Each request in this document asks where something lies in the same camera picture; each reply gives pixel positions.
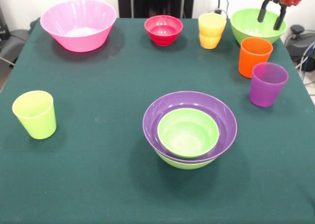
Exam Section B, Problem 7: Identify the yellow plastic cup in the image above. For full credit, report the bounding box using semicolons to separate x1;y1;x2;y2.
198;32;222;50
198;12;227;37

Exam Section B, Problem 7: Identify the small crimson plastic bowl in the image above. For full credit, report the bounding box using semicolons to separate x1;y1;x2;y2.
144;15;184;47

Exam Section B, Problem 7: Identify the small green plastic bowl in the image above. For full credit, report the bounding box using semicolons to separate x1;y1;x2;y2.
157;107;220;160

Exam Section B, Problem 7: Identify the lime green plastic cup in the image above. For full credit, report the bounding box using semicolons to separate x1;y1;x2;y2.
12;90;57;140

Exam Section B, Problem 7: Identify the tangle of cables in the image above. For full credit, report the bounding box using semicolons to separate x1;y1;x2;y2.
294;40;315;87

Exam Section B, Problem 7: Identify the dark green tablecloth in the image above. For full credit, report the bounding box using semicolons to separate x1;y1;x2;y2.
0;17;315;224

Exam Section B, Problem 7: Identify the large green plastic bowl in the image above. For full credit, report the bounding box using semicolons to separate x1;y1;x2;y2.
230;8;287;46

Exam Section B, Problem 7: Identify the purple plastic bowl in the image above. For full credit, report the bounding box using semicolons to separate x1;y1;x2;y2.
142;91;238;163

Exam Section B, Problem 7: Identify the medium green plastic bowl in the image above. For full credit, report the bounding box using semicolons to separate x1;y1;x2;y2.
155;150;218;170

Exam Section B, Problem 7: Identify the large pink plastic bowl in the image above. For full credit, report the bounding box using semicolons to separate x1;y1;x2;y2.
39;0;118;53

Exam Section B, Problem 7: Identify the purple plastic cup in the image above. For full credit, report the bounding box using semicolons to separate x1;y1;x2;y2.
249;62;289;108

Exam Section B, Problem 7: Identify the orange plastic cup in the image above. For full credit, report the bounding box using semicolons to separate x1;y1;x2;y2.
238;37;274;79

